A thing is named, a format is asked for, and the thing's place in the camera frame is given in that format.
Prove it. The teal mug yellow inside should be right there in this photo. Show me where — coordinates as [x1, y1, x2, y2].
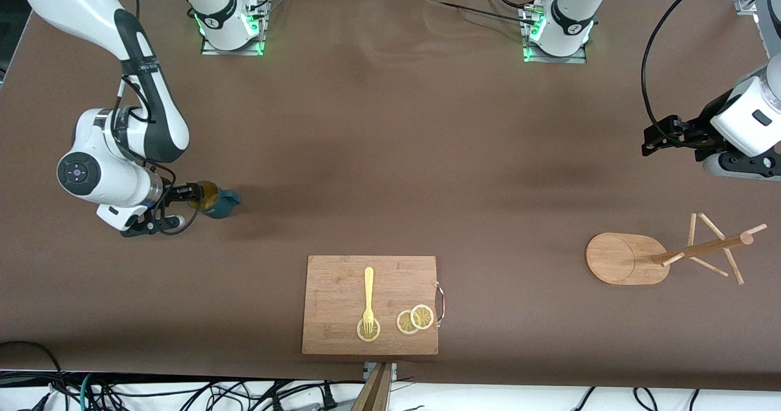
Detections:
[188, 180, 242, 220]

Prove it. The bamboo mug rack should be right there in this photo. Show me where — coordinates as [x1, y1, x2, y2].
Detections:
[586, 213, 768, 286]

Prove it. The wooden cutting board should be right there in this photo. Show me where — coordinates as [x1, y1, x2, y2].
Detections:
[301, 256, 445, 356]

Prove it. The yellow plastic fork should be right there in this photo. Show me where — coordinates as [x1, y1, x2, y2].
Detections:
[362, 267, 375, 335]

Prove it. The wooden strip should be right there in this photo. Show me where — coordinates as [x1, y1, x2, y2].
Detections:
[351, 362, 392, 411]

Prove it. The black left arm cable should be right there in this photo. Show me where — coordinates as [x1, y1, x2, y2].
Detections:
[641, 0, 724, 148]

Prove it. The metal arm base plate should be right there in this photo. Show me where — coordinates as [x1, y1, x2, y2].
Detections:
[201, 0, 267, 56]
[522, 5, 588, 64]

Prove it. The thick black cable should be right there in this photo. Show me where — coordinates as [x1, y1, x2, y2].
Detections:
[0, 341, 67, 411]

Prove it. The teal cable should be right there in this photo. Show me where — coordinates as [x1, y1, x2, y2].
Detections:
[79, 373, 98, 411]

